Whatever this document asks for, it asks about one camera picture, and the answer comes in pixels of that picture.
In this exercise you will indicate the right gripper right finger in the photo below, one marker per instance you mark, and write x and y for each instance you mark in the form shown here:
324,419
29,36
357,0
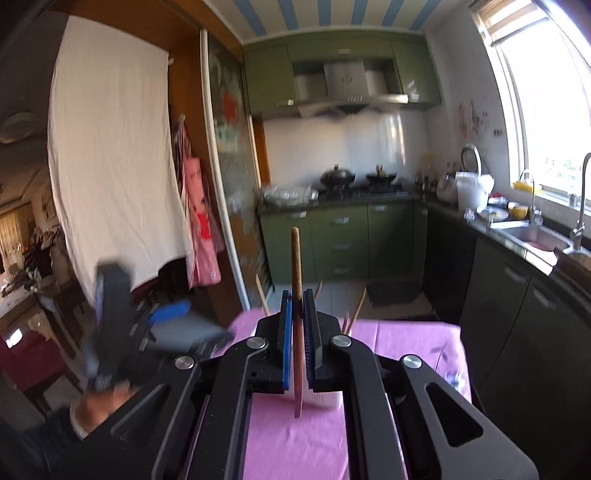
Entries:
403,419

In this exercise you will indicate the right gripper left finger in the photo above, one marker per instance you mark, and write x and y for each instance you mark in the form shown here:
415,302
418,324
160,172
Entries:
192,419

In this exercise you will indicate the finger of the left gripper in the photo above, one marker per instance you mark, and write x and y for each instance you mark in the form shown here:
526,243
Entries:
169,312

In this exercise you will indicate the wooden chopstick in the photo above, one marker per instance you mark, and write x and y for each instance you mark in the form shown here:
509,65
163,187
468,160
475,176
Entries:
297,321
350,320

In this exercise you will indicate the chrome kitchen faucet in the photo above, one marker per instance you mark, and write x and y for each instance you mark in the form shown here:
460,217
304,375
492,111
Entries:
578,231

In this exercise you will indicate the person's left hand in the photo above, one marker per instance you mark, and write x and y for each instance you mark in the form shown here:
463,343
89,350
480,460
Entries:
95,407

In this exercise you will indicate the white plastic utensil holder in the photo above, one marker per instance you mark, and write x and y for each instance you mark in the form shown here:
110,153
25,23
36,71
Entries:
323,400

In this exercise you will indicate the red checked apron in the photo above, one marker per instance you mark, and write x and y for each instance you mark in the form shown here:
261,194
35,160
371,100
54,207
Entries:
205,240

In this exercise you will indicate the tall chopstick in holder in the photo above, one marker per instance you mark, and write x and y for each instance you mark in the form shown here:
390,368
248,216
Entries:
262,296

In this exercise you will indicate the white hanging cloth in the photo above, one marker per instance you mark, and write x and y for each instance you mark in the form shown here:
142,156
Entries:
110,156

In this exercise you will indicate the dark counter cabinets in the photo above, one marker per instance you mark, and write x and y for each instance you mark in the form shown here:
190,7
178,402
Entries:
526,333

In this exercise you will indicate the plastic bag on counter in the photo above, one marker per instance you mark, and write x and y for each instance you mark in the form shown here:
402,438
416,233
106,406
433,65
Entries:
275,195

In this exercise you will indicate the green lower cabinets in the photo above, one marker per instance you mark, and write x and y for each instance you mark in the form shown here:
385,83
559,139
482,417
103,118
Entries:
346,241

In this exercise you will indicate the green cabinets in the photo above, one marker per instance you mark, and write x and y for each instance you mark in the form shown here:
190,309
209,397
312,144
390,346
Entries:
346,241
269,71

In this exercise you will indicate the black wok left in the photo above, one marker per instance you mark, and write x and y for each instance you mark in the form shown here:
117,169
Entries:
338,177

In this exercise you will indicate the black wok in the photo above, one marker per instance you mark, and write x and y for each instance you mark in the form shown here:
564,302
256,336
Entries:
338,177
380,177

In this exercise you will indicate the steel sink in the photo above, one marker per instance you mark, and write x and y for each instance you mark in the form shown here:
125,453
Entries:
533,236

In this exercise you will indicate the yellow bowl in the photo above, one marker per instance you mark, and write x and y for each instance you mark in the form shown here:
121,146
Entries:
518,211

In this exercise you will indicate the black wok right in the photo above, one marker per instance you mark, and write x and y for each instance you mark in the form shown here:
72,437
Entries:
380,177

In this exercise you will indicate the green upper cabinets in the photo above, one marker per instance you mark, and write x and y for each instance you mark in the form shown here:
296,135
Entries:
269,71

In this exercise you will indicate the sliding glass door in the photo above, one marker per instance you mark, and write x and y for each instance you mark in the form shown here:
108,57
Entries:
234,173

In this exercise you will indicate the steel range hood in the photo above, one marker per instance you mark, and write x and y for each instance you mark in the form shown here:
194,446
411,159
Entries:
346,88

